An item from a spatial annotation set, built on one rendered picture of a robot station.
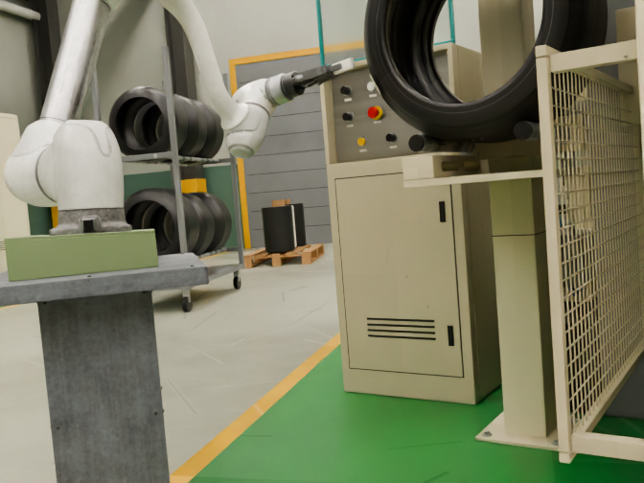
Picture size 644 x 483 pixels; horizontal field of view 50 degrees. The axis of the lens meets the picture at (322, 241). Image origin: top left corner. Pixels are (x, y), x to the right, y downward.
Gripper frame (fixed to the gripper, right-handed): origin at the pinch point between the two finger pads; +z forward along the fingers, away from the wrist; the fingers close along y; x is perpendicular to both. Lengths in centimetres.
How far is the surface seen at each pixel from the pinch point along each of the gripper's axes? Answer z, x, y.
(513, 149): 37, 34, 22
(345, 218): -40, 41, 50
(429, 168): 25.9, 36.4, -12.1
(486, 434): 13, 117, 20
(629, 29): 74, 12, 18
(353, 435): -28, 113, 9
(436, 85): 20.7, 10.6, 15.9
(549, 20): 62, 10, -13
